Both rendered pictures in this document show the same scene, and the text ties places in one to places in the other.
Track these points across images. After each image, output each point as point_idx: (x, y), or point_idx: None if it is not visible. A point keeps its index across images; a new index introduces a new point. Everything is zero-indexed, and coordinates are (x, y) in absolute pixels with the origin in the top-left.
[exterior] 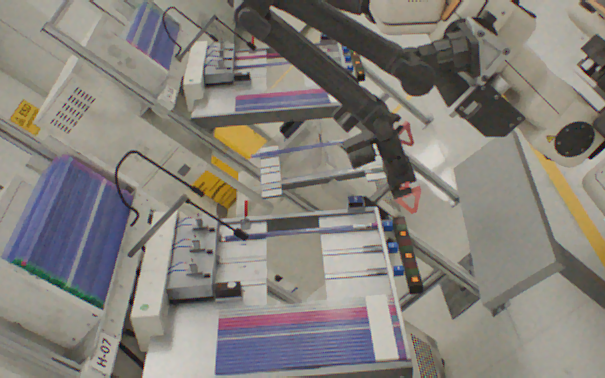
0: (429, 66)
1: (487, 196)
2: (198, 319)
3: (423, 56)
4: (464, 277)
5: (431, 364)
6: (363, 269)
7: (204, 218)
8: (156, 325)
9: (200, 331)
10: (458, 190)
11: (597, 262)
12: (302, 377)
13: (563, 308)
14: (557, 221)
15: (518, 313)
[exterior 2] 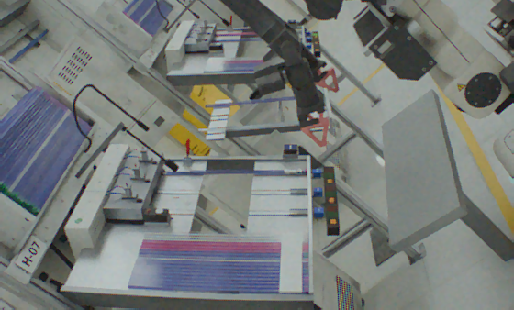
0: None
1: (407, 149)
2: (126, 238)
3: None
4: (387, 227)
5: (351, 303)
6: (285, 209)
7: (150, 152)
8: (86, 238)
9: (125, 249)
10: (383, 144)
11: (501, 220)
12: (206, 300)
13: (469, 260)
14: (472, 184)
15: (431, 262)
